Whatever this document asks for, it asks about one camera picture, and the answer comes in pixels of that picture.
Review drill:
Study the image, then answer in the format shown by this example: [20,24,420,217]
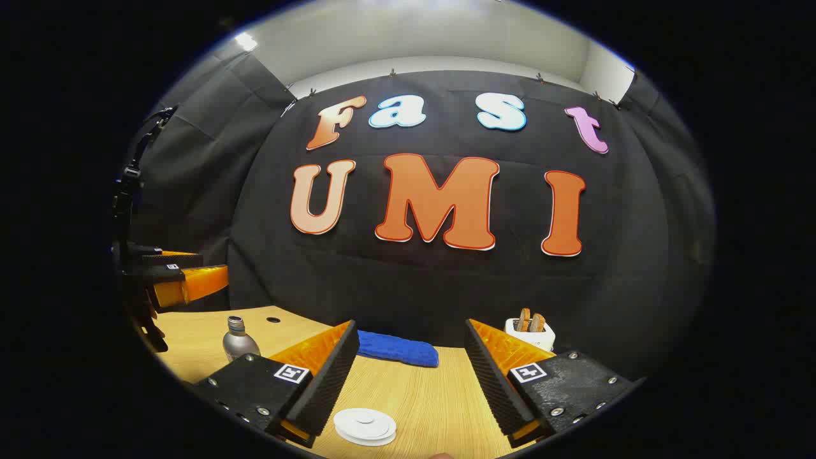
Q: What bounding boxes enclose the white teacup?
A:
[333,408,397,442]

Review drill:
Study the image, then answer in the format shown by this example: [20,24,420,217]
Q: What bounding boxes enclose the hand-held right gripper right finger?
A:
[464,319,638,449]

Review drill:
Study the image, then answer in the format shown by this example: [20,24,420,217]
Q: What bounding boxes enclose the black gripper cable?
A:
[113,107,177,246]

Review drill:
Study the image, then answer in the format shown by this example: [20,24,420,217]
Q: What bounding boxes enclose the white toaster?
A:
[505,317,556,353]

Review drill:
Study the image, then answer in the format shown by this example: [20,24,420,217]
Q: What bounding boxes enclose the black backdrop cloth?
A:
[131,51,715,377]

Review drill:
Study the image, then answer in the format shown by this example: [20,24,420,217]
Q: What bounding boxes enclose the white saucer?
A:
[336,427,397,447]

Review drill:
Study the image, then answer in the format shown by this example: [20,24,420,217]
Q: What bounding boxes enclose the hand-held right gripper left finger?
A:
[191,320,361,449]

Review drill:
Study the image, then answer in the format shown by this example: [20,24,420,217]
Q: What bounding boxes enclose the blue towel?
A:
[356,330,440,368]

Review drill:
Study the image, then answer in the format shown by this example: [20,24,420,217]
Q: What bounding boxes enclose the silver water bottle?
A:
[222,316,261,363]

